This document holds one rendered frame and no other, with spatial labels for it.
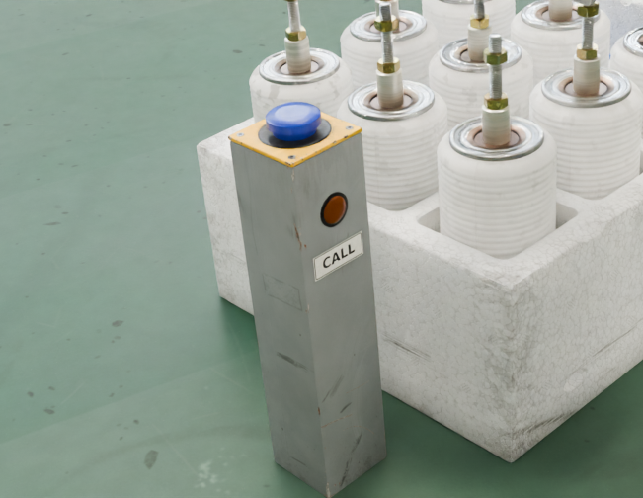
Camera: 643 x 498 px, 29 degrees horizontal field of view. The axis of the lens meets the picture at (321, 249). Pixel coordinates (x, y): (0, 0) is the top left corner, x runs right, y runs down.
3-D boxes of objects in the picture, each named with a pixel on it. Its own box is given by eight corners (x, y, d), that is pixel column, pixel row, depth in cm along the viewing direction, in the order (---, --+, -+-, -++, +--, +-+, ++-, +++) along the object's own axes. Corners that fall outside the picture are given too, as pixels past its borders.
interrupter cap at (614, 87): (619, 116, 102) (620, 108, 101) (530, 106, 105) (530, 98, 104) (640, 77, 107) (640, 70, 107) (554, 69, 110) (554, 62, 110)
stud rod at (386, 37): (392, 90, 106) (387, 6, 102) (381, 88, 106) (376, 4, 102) (397, 85, 106) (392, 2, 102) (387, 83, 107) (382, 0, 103)
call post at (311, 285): (389, 457, 106) (364, 131, 89) (330, 501, 102) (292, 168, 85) (332, 422, 110) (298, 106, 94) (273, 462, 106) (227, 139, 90)
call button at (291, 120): (334, 134, 90) (332, 109, 88) (293, 155, 87) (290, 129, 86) (297, 120, 92) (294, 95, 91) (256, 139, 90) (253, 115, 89)
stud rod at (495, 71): (496, 119, 99) (495, 31, 95) (505, 123, 99) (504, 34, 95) (487, 124, 99) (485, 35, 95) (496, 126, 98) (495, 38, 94)
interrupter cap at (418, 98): (423, 126, 103) (422, 120, 103) (336, 122, 105) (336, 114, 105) (443, 88, 109) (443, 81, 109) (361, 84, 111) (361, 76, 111)
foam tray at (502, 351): (760, 268, 125) (779, 106, 115) (511, 466, 104) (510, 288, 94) (466, 156, 150) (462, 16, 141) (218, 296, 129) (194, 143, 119)
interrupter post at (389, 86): (401, 112, 106) (398, 76, 104) (373, 110, 107) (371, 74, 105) (408, 99, 108) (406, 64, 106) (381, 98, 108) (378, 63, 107)
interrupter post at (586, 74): (596, 99, 105) (598, 62, 103) (568, 96, 106) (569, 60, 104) (602, 87, 106) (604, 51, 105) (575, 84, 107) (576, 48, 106)
